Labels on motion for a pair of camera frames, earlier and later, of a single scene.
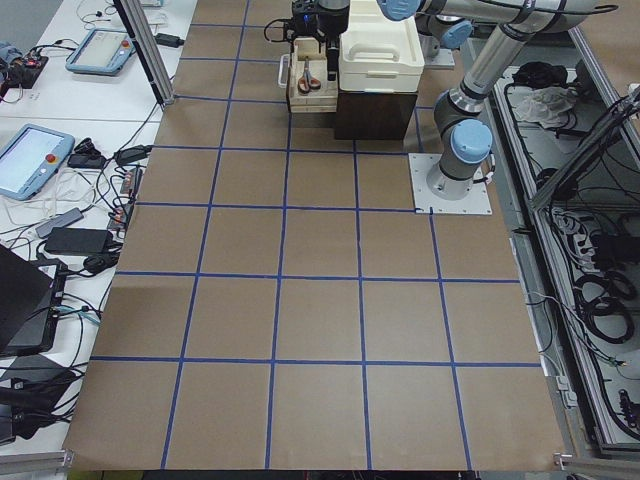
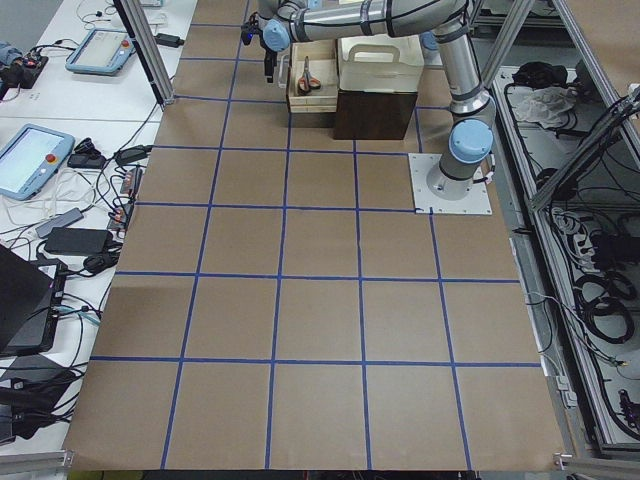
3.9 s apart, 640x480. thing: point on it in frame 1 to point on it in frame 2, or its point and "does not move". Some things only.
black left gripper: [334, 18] to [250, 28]
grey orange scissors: [305, 82] does not move
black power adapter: [169, 40] does not move
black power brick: [78, 240] does not move
